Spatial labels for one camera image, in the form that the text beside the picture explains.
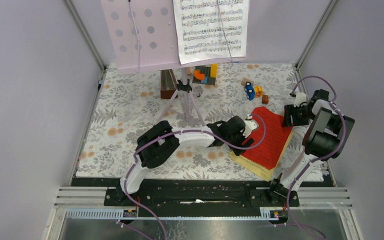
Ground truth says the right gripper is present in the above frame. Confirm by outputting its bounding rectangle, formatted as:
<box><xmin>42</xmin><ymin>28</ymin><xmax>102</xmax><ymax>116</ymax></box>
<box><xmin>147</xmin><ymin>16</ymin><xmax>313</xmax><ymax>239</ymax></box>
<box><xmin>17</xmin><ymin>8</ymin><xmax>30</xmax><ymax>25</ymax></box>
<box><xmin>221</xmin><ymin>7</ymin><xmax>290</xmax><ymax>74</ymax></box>
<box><xmin>281</xmin><ymin>103</ymin><xmax>315</xmax><ymax>128</ymax></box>

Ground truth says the white sheet music page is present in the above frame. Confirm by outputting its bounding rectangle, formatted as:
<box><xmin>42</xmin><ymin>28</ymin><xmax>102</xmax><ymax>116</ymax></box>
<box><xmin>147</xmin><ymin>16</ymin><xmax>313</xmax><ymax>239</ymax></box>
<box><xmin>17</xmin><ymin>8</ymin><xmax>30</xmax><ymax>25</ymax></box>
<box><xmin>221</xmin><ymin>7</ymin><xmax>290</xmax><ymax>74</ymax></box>
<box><xmin>173</xmin><ymin>0</ymin><xmax>250</xmax><ymax>65</ymax></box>

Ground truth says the pink music stand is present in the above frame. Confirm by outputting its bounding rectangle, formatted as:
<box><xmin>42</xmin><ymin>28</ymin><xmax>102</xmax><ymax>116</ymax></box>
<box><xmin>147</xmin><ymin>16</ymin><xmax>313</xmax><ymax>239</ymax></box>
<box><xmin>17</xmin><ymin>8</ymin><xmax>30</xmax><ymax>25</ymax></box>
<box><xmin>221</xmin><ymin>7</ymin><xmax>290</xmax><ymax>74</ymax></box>
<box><xmin>99</xmin><ymin>0</ymin><xmax>252</xmax><ymax>147</ymax></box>

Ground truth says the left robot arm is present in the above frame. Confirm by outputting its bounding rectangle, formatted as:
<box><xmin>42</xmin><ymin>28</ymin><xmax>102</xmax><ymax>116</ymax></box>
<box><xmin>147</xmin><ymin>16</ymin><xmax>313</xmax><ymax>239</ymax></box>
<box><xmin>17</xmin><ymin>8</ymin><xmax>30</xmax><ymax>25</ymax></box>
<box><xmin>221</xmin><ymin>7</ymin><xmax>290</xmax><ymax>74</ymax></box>
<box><xmin>115</xmin><ymin>114</ymin><xmax>260</xmax><ymax>206</ymax></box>

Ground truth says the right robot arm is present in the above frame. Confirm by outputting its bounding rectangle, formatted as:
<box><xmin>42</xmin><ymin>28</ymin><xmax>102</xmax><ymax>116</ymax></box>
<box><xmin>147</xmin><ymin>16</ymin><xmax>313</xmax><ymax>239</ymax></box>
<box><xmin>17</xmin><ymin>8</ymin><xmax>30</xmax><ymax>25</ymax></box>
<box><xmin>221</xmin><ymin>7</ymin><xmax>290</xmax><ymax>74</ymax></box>
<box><xmin>265</xmin><ymin>89</ymin><xmax>355</xmax><ymax>206</ymax></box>

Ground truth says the yellow sheet music page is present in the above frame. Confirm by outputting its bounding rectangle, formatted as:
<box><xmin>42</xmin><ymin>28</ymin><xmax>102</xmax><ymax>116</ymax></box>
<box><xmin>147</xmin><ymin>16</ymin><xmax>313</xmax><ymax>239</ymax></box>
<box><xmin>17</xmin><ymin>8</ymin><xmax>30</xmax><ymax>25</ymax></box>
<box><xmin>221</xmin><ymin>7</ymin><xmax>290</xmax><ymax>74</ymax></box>
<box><xmin>229</xmin><ymin>127</ymin><xmax>294</xmax><ymax>181</ymax></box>

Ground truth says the small brown block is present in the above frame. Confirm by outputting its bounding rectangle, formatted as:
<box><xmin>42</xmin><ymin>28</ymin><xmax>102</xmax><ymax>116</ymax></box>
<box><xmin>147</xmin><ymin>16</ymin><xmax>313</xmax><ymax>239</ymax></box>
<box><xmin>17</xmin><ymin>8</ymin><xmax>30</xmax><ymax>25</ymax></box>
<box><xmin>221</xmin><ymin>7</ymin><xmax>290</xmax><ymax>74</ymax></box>
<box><xmin>261</xmin><ymin>94</ymin><xmax>269</xmax><ymax>105</ymax></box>

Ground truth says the blue toy car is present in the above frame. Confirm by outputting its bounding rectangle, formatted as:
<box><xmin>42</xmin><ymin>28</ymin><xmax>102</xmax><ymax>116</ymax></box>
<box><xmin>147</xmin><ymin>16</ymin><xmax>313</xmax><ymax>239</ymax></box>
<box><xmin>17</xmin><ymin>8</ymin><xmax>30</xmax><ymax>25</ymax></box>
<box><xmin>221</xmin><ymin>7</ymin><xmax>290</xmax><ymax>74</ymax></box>
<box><xmin>244</xmin><ymin>81</ymin><xmax>256</xmax><ymax>101</ymax></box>

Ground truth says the wooden block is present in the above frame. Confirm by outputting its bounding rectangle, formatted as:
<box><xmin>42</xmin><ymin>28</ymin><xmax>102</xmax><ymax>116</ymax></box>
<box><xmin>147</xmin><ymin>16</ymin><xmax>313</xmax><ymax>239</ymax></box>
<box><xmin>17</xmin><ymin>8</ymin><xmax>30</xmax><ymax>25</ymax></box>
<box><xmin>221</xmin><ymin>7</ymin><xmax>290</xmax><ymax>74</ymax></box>
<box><xmin>240</xmin><ymin>78</ymin><xmax>254</xmax><ymax>87</ymax></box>

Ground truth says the blue toy brick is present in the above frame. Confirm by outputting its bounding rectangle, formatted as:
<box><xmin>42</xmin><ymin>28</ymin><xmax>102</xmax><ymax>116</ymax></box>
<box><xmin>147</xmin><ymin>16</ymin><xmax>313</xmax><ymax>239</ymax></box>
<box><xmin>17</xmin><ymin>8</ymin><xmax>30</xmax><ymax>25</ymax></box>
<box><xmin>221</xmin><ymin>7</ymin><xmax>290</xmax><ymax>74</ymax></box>
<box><xmin>201</xmin><ymin>77</ymin><xmax>209</xmax><ymax>84</ymax></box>

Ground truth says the yellow toy brick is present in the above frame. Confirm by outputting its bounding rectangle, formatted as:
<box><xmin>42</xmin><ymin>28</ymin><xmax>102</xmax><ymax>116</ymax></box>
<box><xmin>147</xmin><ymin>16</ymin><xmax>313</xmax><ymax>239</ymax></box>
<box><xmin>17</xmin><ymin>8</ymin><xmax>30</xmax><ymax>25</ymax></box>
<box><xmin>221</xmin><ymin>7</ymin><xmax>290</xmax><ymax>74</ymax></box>
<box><xmin>210</xmin><ymin>63</ymin><xmax>218</xmax><ymax>79</ymax></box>

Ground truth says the dark grey brick baseplate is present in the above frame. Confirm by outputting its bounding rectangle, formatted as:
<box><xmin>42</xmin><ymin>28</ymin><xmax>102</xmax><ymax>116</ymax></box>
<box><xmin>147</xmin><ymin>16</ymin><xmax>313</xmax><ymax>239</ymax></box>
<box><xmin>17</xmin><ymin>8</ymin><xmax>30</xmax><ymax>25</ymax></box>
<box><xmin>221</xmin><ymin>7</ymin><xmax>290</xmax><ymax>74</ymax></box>
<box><xmin>192</xmin><ymin>65</ymin><xmax>216</xmax><ymax>86</ymax></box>

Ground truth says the orange curved brick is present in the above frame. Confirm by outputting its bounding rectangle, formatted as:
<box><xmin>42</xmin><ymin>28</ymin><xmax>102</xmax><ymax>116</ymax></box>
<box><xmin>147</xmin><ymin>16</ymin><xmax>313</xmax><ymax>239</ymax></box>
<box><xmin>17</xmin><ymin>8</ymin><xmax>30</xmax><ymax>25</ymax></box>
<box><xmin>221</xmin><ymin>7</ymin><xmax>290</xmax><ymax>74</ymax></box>
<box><xmin>193</xmin><ymin>69</ymin><xmax>206</xmax><ymax>82</ymax></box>

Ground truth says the brown metronome box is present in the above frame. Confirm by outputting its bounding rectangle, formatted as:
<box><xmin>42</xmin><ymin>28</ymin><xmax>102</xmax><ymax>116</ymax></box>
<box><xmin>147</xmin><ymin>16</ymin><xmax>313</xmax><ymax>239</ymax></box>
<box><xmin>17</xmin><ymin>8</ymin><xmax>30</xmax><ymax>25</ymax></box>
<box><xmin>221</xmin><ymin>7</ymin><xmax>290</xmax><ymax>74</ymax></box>
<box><xmin>160</xmin><ymin>69</ymin><xmax>178</xmax><ymax>100</ymax></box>

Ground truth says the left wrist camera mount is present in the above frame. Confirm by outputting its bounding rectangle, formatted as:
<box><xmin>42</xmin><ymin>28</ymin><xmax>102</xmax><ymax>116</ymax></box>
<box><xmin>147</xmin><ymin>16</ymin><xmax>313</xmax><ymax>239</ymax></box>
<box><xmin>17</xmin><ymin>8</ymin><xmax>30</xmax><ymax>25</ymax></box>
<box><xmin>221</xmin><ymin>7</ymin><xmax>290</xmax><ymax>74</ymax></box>
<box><xmin>242</xmin><ymin>114</ymin><xmax>259</xmax><ymax>138</ymax></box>

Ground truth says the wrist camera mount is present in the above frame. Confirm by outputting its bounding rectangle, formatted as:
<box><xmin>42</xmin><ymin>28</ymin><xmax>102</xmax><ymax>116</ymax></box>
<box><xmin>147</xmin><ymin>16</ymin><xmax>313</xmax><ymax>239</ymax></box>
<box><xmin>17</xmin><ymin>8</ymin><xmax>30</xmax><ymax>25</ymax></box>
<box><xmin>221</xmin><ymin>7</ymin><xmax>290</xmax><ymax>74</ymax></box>
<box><xmin>242</xmin><ymin>114</ymin><xmax>259</xmax><ymax>138</ymax></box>
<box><xmin>289</xmin><ymin>91</ymin><xmax>307</xmax><ymax>107</ymax></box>

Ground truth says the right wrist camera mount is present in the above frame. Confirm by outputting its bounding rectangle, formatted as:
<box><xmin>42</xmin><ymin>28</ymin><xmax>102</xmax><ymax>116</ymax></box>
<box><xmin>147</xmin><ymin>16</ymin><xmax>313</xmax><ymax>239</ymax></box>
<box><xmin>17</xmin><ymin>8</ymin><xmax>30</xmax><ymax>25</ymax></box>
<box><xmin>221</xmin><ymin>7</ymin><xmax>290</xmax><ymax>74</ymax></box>
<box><xmin>289</xmin><ymin>91</ymin><xmax>307</xmax><ymax>107</ymax></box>

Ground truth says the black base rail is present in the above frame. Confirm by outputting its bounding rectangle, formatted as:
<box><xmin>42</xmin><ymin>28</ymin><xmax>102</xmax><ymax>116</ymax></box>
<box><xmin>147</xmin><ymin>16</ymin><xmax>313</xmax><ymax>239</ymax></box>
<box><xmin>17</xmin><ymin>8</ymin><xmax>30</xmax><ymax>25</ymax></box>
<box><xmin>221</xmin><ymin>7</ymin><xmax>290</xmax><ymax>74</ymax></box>
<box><xmin>71</xmin><ymin>177</ymin><xmax>301</xmax><ymax>219</ymax></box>

